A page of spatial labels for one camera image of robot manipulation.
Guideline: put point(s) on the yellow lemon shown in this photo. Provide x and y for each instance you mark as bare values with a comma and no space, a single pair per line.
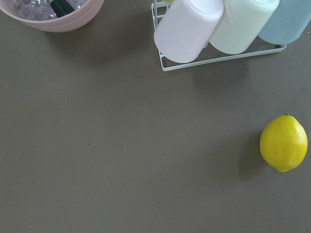
283,143

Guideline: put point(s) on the pink plastic cup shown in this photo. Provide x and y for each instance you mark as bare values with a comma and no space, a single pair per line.
186,27

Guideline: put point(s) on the light blue plastic cup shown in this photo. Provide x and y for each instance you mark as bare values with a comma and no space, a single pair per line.
287,23

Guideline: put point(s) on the pink ribbed bowl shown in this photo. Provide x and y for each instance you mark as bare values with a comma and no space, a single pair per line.
70,22

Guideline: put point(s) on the white wire cup rack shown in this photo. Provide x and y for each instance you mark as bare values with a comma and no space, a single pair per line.
209,54

